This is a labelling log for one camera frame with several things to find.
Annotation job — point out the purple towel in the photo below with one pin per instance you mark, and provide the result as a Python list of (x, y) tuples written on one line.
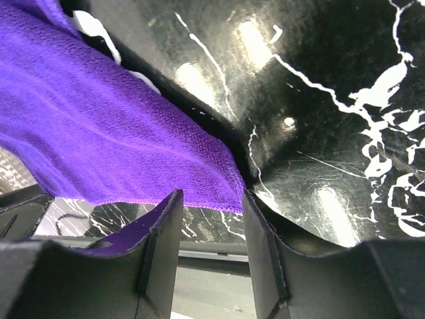
[(86, 128)]

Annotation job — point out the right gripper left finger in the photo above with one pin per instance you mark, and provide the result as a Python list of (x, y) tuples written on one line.
[(128, 274)]

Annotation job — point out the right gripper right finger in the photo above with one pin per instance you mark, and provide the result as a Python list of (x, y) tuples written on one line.
[(296, 274)]

